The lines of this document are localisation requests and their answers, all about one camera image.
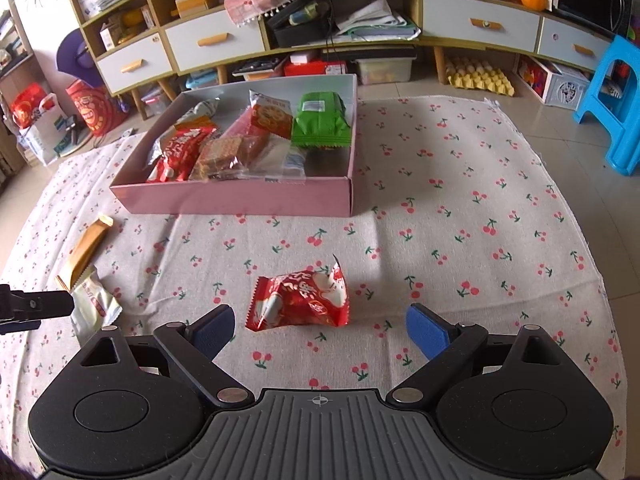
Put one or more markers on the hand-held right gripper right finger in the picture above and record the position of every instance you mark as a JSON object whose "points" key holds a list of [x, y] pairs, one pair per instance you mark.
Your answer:
{"points": [[427, 332]]}

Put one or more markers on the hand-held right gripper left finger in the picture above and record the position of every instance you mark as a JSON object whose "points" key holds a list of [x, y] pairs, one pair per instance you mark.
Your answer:
{"points": [[215, 332]]}

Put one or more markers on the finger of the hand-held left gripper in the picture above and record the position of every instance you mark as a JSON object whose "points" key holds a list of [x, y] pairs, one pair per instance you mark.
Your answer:
{"points": [[35, 304]]}

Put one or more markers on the white packet red print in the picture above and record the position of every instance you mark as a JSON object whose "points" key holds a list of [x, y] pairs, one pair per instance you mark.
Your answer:
{"points": [[95, 300]]}

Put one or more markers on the red white snack packet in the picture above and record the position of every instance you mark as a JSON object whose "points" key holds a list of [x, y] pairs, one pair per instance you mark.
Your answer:
{"points": [[300, 300]]}

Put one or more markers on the pink cardboard box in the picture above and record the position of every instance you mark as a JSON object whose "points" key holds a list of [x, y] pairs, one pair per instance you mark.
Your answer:
{"points": [[225, 200]]}

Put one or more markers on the clear packet brown crackers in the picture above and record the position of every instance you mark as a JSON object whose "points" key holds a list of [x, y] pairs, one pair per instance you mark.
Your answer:
{"points": [[217, 157]]}

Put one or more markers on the long red white packet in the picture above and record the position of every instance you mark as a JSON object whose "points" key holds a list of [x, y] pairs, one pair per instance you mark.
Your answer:
{"points": [[177, 155]]}

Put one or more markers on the clear packet white rice crackers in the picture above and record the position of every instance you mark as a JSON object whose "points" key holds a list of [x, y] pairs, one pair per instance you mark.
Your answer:
{"points": [[287, 157]]}

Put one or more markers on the red translucent snack packet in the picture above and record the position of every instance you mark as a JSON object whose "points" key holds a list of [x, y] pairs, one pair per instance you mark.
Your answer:
{"points": [[245, 127]]}

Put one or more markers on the orange cookie packet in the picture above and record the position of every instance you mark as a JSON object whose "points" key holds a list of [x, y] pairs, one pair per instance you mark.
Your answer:
{"points": [[272, 115]]}

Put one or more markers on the green snack packet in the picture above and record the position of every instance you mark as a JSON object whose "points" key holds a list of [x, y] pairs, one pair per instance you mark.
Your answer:
{"points": [[320, 120]]}

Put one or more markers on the golden wafer packet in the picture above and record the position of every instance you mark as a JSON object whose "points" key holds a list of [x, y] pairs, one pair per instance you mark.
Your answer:
{"points": [[87, 247]]}

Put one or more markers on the cherry print cloth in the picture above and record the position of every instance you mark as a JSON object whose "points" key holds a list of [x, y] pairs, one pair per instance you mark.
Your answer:
{"points": [[450, 210]]}

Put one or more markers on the white shopping bag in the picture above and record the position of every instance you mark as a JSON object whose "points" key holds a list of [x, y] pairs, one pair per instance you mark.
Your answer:
{"points": [[42, 140]]}

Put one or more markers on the small red bag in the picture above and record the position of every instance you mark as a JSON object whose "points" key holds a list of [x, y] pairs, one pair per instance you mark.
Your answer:
{"points": [[27, 107]]}

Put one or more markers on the red printed bag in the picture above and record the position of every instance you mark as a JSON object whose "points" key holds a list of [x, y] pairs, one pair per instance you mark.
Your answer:
{"points": [[92, 107]]}

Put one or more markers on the clear packet white pastry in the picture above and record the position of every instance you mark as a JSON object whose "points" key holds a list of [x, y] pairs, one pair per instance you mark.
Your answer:
{"points": [[200, 110]]}

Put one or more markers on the clear bin blue lid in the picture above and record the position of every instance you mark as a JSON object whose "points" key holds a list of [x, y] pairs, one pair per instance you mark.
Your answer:
{"points": [[202, 80]]}

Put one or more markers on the purple round fan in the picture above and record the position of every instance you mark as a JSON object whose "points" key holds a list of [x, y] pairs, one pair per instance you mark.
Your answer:
{"points": [[75, 52]]}

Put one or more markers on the yellow egg tray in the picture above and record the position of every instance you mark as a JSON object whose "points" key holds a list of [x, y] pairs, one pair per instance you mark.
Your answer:
{"points": [[480, 77]]}

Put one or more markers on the clear bin yellow contents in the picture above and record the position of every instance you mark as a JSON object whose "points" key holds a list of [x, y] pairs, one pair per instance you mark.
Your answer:
{"points": [[385, 72]]}

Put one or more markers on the white bin black top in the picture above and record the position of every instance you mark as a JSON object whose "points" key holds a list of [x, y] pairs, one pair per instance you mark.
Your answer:
{"points": [[255, 67]]}

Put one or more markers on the white printed toy crate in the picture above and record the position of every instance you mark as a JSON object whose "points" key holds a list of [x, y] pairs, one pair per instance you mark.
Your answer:
{"points": [[555, 85]]}

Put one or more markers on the low wooden cabinet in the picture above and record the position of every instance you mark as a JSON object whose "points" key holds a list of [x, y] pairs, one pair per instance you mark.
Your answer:
{"points": [[430, 52]]}

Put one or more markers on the red cardboard box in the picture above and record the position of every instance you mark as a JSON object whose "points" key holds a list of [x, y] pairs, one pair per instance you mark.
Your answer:
{"points": [[315, 68]]}

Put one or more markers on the blue plastic stool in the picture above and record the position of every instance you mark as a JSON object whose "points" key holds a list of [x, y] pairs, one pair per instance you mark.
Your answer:
{"points": [[615, 90]]}

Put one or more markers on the black storage box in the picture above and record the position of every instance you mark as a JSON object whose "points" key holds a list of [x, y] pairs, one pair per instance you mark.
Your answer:
{"points": [[295, 32]]}

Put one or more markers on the tall wooden cabinet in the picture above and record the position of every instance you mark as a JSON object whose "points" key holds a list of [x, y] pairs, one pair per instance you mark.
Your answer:
{"points": [[165, 20]]}

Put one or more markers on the stack of papers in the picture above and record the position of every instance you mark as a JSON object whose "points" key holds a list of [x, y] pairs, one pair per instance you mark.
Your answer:
{"points": [[375, 17]]}

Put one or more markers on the yellow cardboard box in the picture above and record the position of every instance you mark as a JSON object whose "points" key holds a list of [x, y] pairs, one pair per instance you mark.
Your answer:
{"points": [[197, 2]]}

